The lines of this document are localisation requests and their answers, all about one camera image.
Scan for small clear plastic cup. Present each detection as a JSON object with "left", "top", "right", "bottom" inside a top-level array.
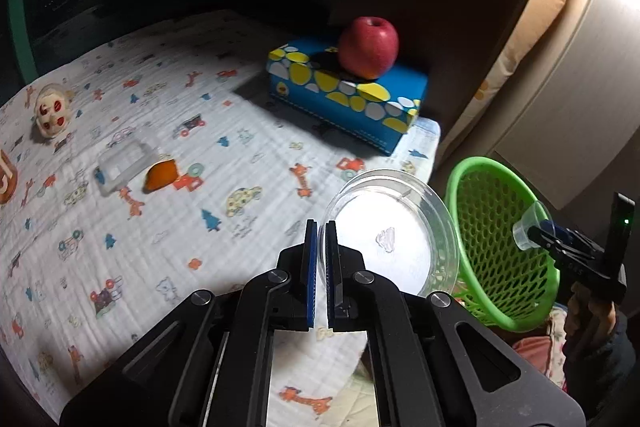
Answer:
[{"left": 512, "top": 200, "right": 551, "bottom": 251}]

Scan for clear round plastic lid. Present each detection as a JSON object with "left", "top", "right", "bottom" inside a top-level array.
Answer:
[{"left": 323, "top": 169, "right": 460, "bottom": 297}]

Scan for orange peel piece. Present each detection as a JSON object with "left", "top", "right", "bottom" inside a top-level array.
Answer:
[{"left": 143, "top": 159, "right": 179, "bottom": 194}]

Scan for clear rectangular plastic tray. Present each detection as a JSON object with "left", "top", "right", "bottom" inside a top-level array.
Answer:
[{"left": 96, "top": 136, "right": 160, "bottom": 196}]

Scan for right hand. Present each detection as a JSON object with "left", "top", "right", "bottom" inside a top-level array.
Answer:
[{"left": 563, "top": 282, "right": 617, "bottom": 358}]

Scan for green plastic mesh basket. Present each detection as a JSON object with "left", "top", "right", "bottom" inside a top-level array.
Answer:
[{"left": 445, "top": 156, "right": 560, "bottom": 333}]

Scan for floral fabric bundle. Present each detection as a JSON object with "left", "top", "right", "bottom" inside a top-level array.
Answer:
[{"left": 513, "top": 306, "right": 567, "bottom": 390}]

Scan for grey wooden wardrobe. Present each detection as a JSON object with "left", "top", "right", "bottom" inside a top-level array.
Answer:
[{"left": 449, "top": 0, "right": 639, "bottom": 209}]

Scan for blue spotted tissue box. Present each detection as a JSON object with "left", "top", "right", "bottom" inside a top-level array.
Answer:
[{"left": 266, "top": 39, "right": 428, "bottom": 155}]

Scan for white printed blanket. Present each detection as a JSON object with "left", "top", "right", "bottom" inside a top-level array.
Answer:
[{"left": 1, "top": 13, "right": 440, "bottom": 421}]

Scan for red apple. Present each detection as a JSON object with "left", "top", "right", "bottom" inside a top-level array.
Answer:
[{"left": 337, "top": 16, "right": 399, "bottom": 80}]

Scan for beige floral curtain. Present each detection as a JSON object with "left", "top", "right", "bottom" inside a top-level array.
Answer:
[{"left": 437, "top": 0, "right": 567, "bottom": 160}]

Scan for cream toy with red spots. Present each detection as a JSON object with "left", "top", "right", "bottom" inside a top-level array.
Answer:
[{"left": 34, "top": 83, "right": 73, "bottom": 140}]

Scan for orange water bottle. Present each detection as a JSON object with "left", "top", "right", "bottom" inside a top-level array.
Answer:
[{"left": 0, "top": 150, "right": 17, "bottom": 205}]

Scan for green window frame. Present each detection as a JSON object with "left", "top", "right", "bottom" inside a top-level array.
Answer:
[{"left": 8, "top": 0, "right": 39, "bottom": 84}]

